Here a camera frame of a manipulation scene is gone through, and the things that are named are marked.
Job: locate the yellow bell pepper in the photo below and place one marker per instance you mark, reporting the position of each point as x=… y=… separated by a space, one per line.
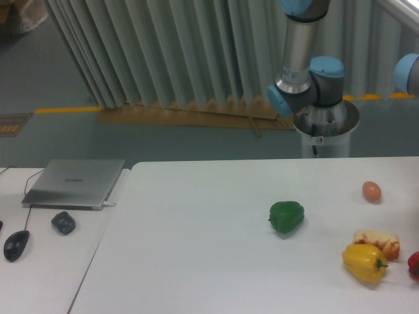
x=365 y=262

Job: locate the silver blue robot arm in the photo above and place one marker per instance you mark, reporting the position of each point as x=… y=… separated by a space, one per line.
x=304 y=81

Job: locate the green bell pepper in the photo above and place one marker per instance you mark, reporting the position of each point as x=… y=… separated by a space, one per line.
x=286 y=216

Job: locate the red bell pepper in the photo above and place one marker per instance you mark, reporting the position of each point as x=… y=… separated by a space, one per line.
x=413 y=264

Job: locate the brown cardboard sheet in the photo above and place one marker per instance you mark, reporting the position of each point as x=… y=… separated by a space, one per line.
x=257 y=115

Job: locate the white usb plug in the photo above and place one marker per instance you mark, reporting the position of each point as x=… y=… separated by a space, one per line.
x=107 y=204

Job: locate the pale green curtain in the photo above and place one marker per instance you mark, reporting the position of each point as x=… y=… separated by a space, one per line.
x=181 y=51

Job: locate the silver laptop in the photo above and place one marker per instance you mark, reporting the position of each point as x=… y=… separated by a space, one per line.
x=74 y=184

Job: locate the small black controller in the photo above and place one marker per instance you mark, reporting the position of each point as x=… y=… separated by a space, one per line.
x=64 y=223

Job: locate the brown egg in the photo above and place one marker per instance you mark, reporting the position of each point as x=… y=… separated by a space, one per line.
x=371 y=191

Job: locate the toasted bread loaf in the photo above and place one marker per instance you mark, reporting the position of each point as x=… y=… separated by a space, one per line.
x=388 y=243

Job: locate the black computer mouse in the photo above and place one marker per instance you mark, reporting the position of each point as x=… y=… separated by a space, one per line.
x=15 y=245

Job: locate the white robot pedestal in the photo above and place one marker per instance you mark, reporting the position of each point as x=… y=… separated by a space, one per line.
x=326 y=131

